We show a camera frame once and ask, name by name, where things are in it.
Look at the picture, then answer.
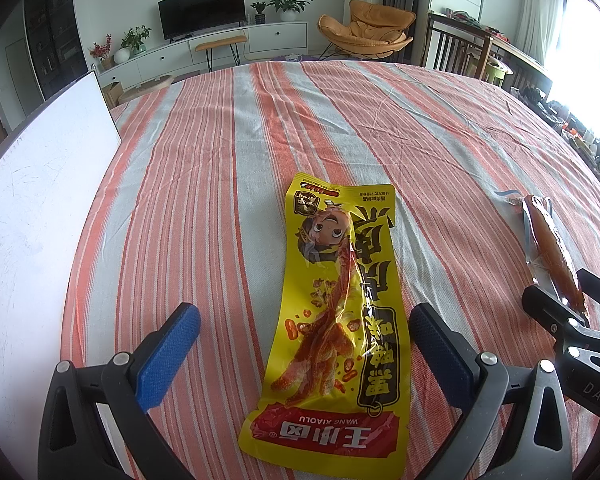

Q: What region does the orange sausage snack packet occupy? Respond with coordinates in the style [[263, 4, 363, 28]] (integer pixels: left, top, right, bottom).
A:
[[496, 190, 588, 318]]

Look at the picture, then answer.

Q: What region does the yellow chicken feet snack packet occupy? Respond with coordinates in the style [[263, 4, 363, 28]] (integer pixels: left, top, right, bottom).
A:
[[238, 174, 411, 479]]

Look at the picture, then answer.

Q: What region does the dark cluttered side table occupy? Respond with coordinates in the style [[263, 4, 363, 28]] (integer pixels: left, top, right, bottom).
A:
[[508, 87, 600, 181]]

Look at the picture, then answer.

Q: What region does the striped orange white tablecloth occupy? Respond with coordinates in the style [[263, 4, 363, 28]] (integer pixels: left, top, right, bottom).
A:
[[60, 61, 600, 479]]

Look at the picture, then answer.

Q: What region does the wooden railing shelf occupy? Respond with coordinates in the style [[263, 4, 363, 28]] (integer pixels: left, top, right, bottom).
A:
[[420, 12, 553, 96]]

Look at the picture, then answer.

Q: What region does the white curtain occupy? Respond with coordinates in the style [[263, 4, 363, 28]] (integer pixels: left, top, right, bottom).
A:
[[515, 0, 564, 65]]

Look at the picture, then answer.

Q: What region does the orange lounge chair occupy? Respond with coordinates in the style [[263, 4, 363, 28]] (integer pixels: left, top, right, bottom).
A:
[[317, 0, 416, 60]]

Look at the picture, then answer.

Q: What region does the brown cardboard box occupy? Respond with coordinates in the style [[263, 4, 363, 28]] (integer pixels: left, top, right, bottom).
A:
[[102, 81, 123, 110]]

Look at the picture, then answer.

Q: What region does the purple floor mat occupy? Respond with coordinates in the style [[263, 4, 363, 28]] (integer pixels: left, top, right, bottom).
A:
[[271, 53, 314, 62]]

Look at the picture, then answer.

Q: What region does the black tall cabinet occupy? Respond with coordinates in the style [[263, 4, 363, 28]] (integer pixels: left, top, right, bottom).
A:
[[23, 0, 87, 100]]

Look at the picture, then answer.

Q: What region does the white tv cabinet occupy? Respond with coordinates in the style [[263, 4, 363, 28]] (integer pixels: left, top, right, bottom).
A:
[[97, 21, 309, 90]]

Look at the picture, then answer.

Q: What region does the red flower arrangement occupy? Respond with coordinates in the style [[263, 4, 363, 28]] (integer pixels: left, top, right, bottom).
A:
[[88, 34, 112, 70]]

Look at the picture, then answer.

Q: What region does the flower plant white vase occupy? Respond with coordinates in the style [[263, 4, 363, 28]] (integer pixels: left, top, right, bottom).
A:
[[114, 25, 151, 64]]

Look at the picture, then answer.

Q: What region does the green potted plant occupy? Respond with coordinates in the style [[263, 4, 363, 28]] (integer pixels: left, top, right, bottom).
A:
[[268, 0, 313, 22]]

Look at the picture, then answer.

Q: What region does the small wooden stool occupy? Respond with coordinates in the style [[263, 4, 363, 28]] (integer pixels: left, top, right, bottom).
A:
[[194, 35, 248, 72]]

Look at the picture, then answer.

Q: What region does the small dark potted plant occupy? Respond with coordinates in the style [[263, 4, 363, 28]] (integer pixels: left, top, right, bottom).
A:
[[251, 1, 268, 25]]

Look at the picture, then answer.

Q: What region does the black flat television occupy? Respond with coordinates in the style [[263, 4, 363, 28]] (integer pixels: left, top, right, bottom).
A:
[[158, 0, 246, 40]]

